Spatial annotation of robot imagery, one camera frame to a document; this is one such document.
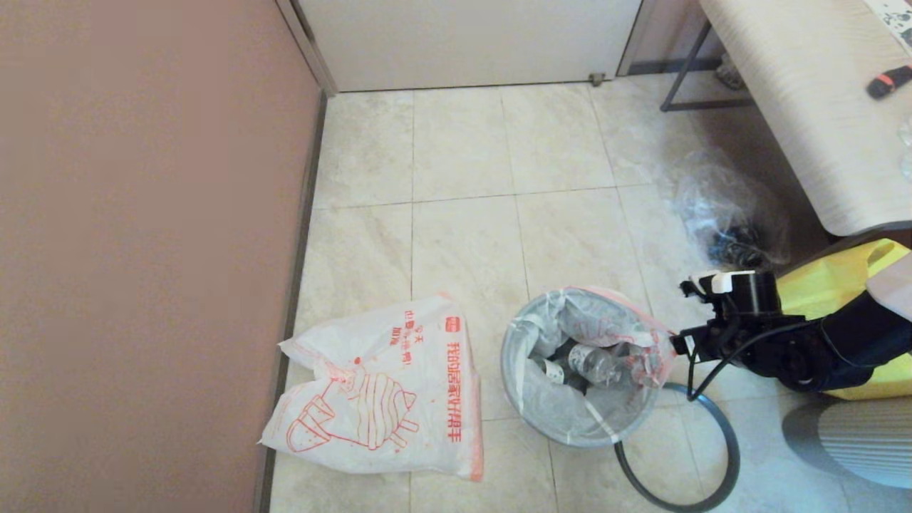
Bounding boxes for grey bin rim ring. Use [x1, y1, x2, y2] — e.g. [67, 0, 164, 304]
[614, 383, 740, 512]

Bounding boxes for grey ribbed robot base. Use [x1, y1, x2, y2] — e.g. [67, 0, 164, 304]
[781, 395, 912, 490]

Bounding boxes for dark items in clear bag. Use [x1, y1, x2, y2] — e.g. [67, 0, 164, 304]
[712, 227, 770, 269]

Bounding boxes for yellow non-woven bag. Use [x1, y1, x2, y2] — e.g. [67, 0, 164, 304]
[773, 239, 912, 401]

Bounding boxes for clear plastic bag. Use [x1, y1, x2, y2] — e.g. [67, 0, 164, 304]
[673, 146, 792, 271]

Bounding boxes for clear plastic bottle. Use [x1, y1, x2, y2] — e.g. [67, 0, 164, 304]
[570, 343, 631, 385]

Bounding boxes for dark bottle white label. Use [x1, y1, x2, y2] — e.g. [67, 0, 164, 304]
[534, 349, 585, 393]

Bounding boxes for beige table with metal legs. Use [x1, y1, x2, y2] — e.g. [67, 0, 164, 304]
[659, 21, 912, 275]

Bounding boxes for small white object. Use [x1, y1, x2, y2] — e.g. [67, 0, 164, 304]
[715, 53, 745, 90]

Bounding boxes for black and red marker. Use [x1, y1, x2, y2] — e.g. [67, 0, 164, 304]
[864, 66, 912, 101]

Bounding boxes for white door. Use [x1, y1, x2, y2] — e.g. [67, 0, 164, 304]
[296, 0, 646, 92]

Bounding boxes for black-printed white paper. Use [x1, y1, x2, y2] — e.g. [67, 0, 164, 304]
[859, 0, 912, 54]

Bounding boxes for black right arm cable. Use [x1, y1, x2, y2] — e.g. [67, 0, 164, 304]
[686, 313, 827, 401]

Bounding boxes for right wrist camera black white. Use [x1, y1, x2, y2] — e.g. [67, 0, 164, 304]
[680, 269, 782, 321]

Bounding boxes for grey door frame post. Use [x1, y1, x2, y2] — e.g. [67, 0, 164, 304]
[274, 0, 339, 99]

